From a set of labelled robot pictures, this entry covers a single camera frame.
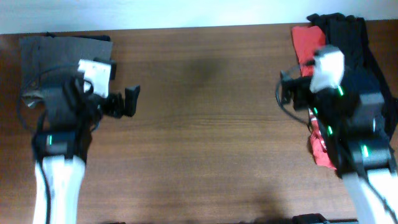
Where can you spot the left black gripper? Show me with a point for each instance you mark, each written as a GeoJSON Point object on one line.
{"type": "Point", "coordinates": [115, 109]}

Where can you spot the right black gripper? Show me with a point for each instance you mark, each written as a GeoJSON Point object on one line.
{"type": "Point", "coordinates": [301, 88]}

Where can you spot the dark green Nike t-shirt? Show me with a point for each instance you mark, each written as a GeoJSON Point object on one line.
{"type": "Point", "coordinates": [348, 33]}

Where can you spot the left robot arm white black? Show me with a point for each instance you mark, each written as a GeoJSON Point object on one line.
{"type": "Point", "coordinates": [61, 142]}

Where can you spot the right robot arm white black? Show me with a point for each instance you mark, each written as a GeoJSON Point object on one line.
{"type": "Point", "coordinates": [349, 122]}

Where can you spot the red soccer t-shirt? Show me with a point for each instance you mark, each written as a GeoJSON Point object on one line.
{"type": "Point", "coordinates": [306, 41]}

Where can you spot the black garment under red shirt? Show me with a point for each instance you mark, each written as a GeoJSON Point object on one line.
{"type": "Point", "coordinates": [380, 54]}

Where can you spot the folded grey shorts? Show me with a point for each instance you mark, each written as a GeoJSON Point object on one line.
{"type": "Point", "coordinates": [39, 53]}

